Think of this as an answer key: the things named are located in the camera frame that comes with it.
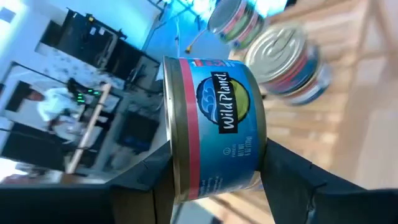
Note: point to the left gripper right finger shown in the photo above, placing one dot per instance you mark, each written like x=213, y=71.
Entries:
x=311, y=199

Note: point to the green Bumble Bee tuna can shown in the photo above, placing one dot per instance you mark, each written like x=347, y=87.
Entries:
x=225, y=14
x=252, y=34

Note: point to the light wooden bar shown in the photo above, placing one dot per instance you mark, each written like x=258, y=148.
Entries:
x=90, y=127

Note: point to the blue Wild Planet salmon can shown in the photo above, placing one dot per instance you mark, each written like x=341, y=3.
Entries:
x=314, y=87
x=217, y=124
x=276, y=53

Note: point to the person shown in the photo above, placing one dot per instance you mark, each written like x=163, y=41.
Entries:
x=56, y=104

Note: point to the wooden slatted shelf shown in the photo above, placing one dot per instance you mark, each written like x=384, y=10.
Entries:
x=342, y=93

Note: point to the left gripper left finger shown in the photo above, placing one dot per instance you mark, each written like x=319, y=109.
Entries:
x=77, y=205

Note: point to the black equipment cabinet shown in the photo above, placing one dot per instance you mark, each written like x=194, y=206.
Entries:
x=77, y=40

